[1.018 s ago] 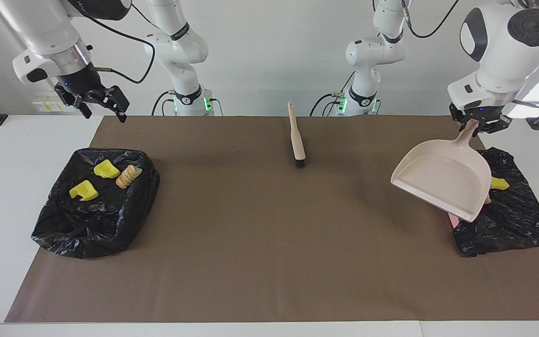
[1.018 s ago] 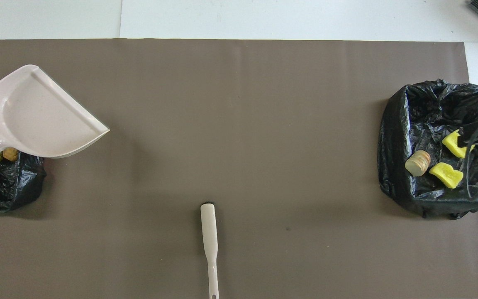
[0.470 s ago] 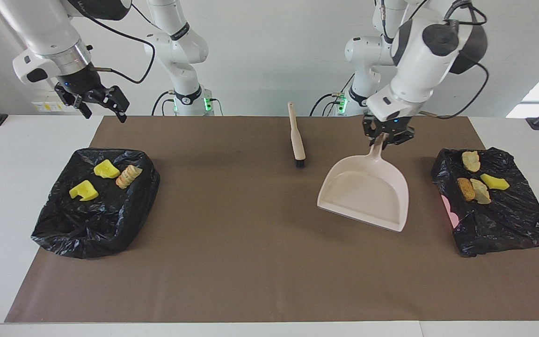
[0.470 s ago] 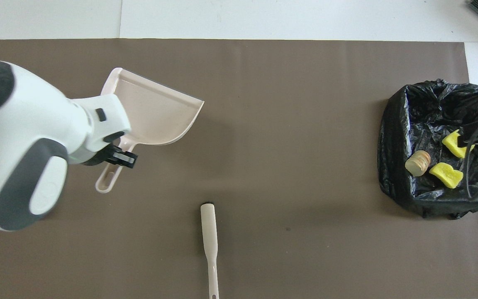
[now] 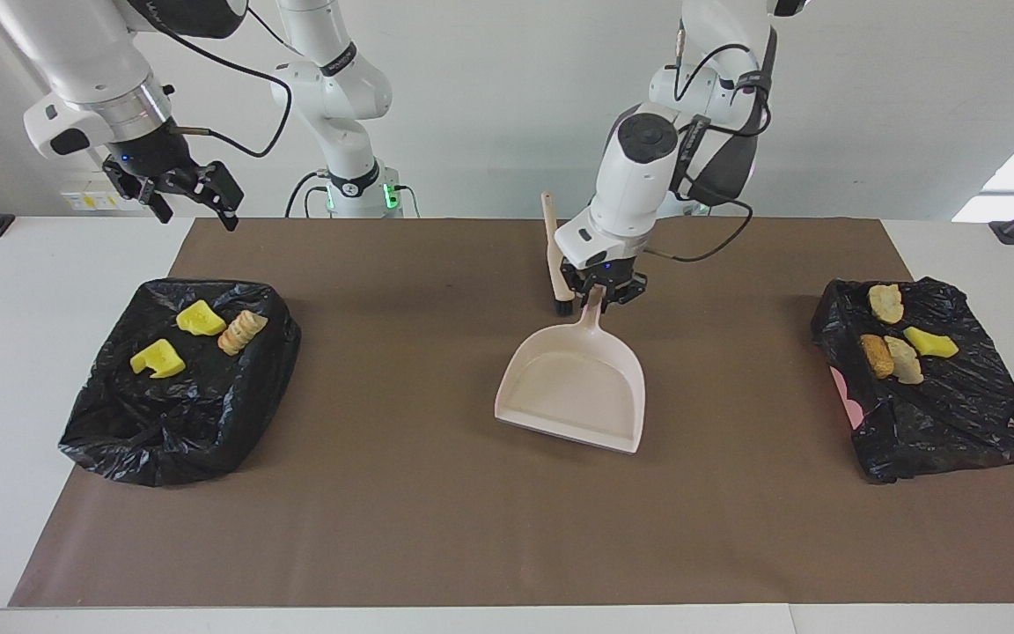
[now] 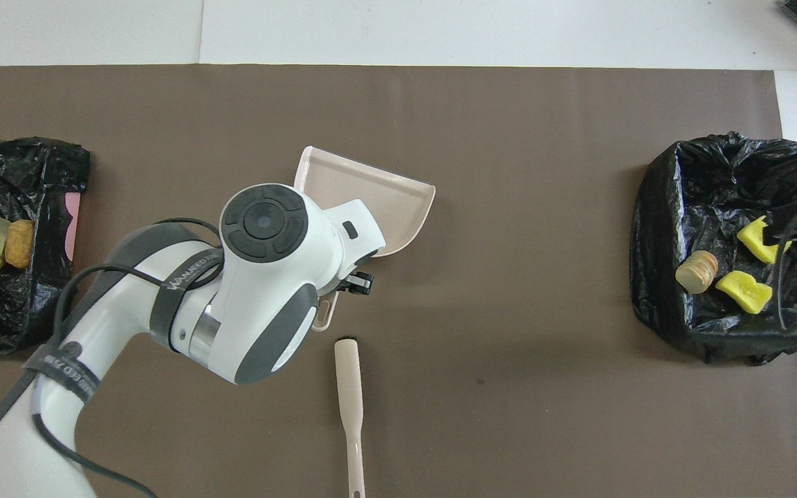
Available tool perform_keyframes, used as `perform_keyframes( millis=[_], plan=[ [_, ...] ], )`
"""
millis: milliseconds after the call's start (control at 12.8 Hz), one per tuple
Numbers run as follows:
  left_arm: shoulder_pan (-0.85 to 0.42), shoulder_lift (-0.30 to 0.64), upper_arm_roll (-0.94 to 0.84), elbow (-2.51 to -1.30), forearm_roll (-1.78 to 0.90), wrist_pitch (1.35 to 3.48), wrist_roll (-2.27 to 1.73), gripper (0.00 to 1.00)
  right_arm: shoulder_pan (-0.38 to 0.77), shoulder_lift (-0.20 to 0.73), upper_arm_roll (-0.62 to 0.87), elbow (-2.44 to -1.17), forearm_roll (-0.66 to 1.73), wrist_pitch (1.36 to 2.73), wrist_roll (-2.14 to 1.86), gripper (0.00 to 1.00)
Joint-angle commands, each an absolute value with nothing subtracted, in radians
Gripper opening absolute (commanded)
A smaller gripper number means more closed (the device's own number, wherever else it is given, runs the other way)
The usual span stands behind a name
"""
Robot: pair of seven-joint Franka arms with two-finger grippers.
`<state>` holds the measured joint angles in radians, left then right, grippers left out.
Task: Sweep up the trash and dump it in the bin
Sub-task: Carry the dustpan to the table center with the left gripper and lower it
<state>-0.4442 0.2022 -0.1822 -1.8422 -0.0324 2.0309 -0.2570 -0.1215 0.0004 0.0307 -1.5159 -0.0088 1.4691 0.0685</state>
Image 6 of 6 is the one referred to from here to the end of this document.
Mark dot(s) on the beige plastic dustpan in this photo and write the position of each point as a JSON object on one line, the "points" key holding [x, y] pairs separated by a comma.
{"points": [[378, 200]]}

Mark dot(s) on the brown bread roll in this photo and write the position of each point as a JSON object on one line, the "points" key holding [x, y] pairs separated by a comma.
{"points": [[19, 243]]}

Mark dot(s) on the pale layered bread chunk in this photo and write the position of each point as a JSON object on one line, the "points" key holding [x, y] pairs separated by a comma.
{"points": [[696, 271]]}

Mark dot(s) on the pink bin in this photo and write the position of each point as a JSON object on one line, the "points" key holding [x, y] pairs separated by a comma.
{"points": [[72, 225]]}

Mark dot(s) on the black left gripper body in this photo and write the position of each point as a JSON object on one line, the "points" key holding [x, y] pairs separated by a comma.
{"points": [[344, 283]]}

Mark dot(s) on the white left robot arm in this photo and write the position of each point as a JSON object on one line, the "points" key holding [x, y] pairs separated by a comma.
{"points": [[267, 277]]}

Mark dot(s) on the black bag lined bin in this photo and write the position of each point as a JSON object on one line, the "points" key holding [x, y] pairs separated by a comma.
{"points": [[717, 200]]}

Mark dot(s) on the beige hand brush black bristles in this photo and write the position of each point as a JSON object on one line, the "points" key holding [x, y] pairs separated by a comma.
{"points": [[349, 387]]}

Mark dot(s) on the black trash bag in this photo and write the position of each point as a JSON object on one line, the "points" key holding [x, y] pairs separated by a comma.
{"points": [[32, 187]]}

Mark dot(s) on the brown table mat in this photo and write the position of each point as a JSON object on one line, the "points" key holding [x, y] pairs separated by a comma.
{"points": [[509, 124]]}

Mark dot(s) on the yellow sponge piece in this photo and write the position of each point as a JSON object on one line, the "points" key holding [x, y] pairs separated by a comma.
{"points": [[755, 238], [744, 290]]}

